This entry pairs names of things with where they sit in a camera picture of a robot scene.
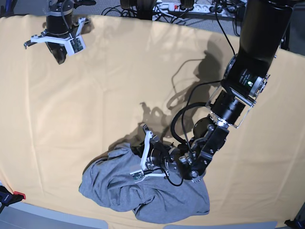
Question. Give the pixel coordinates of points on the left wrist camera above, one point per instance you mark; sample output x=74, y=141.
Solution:
x=138, y=175

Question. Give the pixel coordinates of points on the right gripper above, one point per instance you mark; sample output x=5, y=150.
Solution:
x=57, y=44

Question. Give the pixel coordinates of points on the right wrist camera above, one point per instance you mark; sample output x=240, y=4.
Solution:
x=75, y=45

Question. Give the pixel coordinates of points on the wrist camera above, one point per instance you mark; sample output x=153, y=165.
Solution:
x=138, y=175
x=75, y=45

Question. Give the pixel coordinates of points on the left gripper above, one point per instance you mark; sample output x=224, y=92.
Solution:
x=155, y=155

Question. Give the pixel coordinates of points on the black clamp right corner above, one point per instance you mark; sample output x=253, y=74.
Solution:
x=297, y=223

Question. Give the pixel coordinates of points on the grey t-shirt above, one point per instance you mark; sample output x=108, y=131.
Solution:
x=107, y=181

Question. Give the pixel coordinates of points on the black robot base post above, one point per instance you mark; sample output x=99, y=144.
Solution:
x=145, y=9

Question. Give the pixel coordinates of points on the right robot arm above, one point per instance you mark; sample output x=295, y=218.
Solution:
x=59, y=15

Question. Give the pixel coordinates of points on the red black clamp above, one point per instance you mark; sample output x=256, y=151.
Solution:
x=7, y=198

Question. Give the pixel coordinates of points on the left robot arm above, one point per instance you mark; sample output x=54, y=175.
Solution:
x=264, y=25

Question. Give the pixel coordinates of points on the white power strip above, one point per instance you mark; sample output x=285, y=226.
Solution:
x=174, y=8

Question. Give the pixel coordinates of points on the yellow table cloth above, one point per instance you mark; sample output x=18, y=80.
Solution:
x=54, y=119

